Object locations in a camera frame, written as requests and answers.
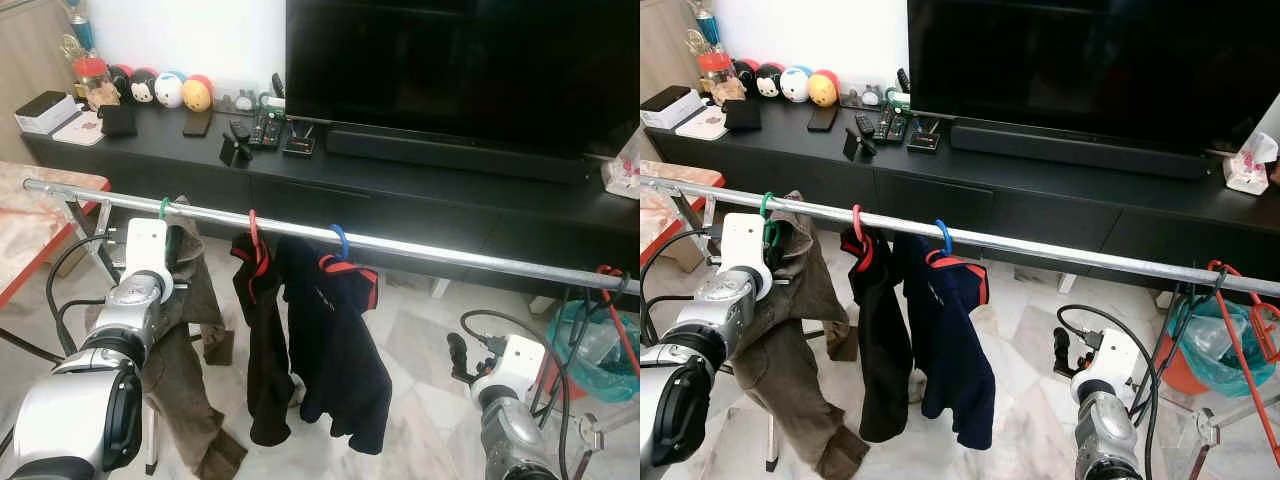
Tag teal plastic bin bag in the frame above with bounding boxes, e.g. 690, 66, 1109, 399
1168, 294, 1280, 400
545, 298, 641, 405

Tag glass jar red lid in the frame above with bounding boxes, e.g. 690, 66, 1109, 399
72, 57, 120, 112
696, 52, 747, 107

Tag black flat screen television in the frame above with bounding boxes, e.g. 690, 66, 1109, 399
908, 0, 1280, 157
285, 0, 641, 161

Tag red plastic hanger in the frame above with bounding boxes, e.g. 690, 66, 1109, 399
597, 264, 641, 377
849, 204, 877, 273
246, 208, 272, 278
1204, 259, 1280, 467

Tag small black device box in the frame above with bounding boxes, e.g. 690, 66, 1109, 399
906, 117, 944, 154
282, 120, 319, 159

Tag silver metal clothes rack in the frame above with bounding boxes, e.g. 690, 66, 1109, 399
640, 175, 1280, 473
22, 178, 641, 480

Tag brown corduroy shorts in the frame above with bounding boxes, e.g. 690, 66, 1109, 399
754, 191, 872, 480
140, 195, 250, 480

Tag red waste bin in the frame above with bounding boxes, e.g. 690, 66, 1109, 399
1154, 340, 1211, 397
538, 350, 591, 403

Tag blue gold trophy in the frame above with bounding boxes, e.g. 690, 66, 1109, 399
689, 0, 724, 53
58, 0, 97, 63

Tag flat white box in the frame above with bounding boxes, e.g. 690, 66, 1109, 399
51, 110, 107, 147
676, 105, 730, 142

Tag black polo shirt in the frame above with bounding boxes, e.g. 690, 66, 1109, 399
840, 227, 914, 445
230, 230, 300, 448

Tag white blue plush ball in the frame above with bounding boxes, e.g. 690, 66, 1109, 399
155, 71, 188, 110
780, 66, 814, 105

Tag black wire hanger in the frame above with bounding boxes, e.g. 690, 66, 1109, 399
1158, 265, 1233, 403
540, 270, 633, 421

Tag black wallet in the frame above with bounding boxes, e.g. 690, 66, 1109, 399
723, 98, 764, 134
99, 103, 140, 139

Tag white pink tissue pack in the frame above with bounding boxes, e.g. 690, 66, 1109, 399
1222, 131, 1280, 197
603, 140, 641, 201

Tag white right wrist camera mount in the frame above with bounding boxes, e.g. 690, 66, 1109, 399
470, 334, 547, 403
1069, 329, 1142, 403

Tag white black box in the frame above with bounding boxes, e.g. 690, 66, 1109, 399
14, 90, 80, 137
640, 85, 705, 132

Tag navy shirt red stripes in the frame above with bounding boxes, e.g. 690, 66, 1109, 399
892, 231, 997, 452
274, 235, 394, 457

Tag long black TV cabinet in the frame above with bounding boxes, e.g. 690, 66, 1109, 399
645, 100, 1280, 293
22, 105, 641, 301

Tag black soundbar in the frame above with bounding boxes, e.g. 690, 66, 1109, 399
950, 122, 1212, 182

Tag marble top folding table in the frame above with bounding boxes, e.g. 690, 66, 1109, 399
640, 160, 727, 273
0, 160, 111, 311

